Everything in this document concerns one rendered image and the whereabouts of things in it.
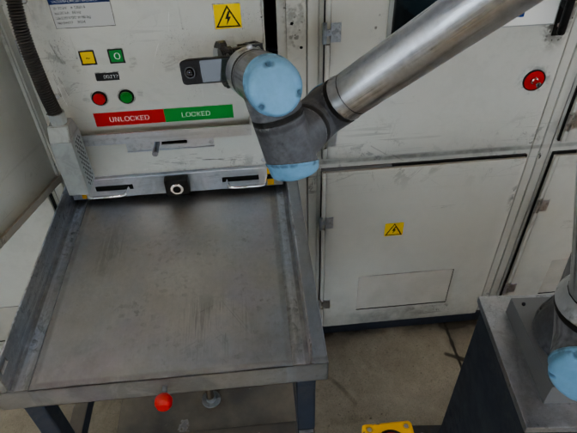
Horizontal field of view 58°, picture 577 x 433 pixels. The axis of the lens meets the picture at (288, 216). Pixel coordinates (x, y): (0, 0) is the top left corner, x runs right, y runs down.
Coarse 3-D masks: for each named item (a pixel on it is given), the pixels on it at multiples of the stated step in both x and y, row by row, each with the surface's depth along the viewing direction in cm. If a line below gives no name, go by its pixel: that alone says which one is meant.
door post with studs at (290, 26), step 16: (288, 0) 120; (304, 0) 120; (288, 16) 122; (304, 16) 122; (288, 32) 124; (304, 32) 125; (288, 48) 127; (304, 48) 127; (304, 64) 130; (304, 80) 133; (304, 96) 136; (304, 192) 157; (304, 208) 161
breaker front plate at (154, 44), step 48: (144, 0) 104; (192, 0) 105; (240, 0) 105; (48, 48) 108; (96, 48) 109; (144, 48) 110; (192, 48) 111; (144, 96) 117; (192, 96) 118; (240, 96) 119; (144, 144) 125; (192, 144) 127; (240, 144) 128
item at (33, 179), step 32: (0, 64) 120; (0, 96) 121; (32, 96) 128; (0, 128) 123; (32, 128) 133; (0, 160) 124; (32, 160) 135; (0, 192) 125; (32, 192) 136; (0, 224) 127
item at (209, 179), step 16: (112, 176) 130; (128, 176) 130; (144, 176) 130; (160, 176) 131; (192, 176) 131; (208, 176) 132; (224, 176) 132; (240, 176) 133; (256, 176) 133; (112, 192) 133; (128, 192) 133; (144, 192) 134; (160, 192) 134
